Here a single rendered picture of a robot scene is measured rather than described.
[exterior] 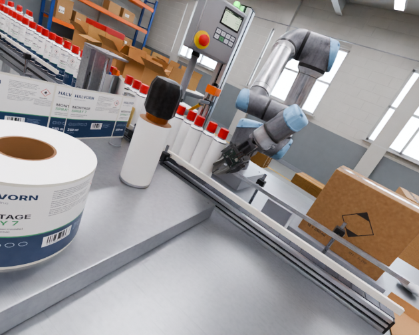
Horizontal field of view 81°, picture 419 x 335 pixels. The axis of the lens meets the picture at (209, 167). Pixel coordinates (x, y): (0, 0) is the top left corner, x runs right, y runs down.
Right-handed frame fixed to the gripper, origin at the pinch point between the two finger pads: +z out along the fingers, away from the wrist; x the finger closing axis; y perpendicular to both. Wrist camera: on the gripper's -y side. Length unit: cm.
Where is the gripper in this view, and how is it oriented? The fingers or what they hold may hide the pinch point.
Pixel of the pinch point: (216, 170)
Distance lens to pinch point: 89.8
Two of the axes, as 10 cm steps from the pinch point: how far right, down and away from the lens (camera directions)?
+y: -5.0, 1.0, -8.6
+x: 4.7, 8.7, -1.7
